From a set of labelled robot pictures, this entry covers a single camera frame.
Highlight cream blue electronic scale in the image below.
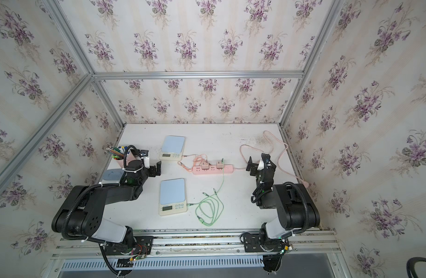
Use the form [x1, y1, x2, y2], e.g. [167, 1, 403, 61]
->
[160, 136, 185, 161]
[159, 178, 187, 216]

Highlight cream blue front electronic scale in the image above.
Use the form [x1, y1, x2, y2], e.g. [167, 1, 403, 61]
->
[159, 178, 187, 216]

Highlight pink charging cable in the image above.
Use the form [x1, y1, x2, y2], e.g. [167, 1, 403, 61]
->
[177, 155, 208, 171]

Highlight green charging cable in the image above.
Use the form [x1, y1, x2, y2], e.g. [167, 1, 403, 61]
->
[186, 167, 226, 227]

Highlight pink power strip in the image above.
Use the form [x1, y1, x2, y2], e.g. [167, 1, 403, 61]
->
[192, 164, 234, 175]

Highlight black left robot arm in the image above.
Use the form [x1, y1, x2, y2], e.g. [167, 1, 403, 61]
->
[51, 145, 161, 249]

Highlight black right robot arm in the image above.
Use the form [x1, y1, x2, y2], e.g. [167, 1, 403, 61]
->
[246, 154, 321, 240]

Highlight pink pen holder cup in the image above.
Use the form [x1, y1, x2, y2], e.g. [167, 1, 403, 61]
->
[119, 151, 136, 168]

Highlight coloured pens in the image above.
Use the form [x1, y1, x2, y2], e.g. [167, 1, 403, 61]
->
[105, 146, 131, 160]

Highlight black chair part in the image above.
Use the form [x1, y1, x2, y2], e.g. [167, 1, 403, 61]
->
[406, 257, 426, 278]

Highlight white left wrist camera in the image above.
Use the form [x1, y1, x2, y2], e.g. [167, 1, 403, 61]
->
[138, 149, 150, 169]

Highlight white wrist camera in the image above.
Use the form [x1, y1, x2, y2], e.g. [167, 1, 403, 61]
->
[138, 149, 150, 169]
[258, 153, 272, 170]

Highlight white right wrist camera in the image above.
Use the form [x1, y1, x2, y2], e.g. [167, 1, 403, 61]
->
[258, 153, 272, 170]

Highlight pink power strip cord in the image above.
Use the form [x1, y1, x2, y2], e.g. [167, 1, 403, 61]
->
[233, 130, 310, 189]

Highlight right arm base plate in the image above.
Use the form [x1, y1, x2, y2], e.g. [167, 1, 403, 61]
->
[240, 232, 292, 254]

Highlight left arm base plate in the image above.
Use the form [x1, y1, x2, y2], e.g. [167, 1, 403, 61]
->
[105, 236, 154, 257]

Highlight aluminium mounting rail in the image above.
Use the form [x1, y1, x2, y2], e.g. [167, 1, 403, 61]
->
[51, 228, 342, 259]

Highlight aluminium enclosure frame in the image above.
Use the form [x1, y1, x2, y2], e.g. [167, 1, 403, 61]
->
[0, 1, 344, 195]

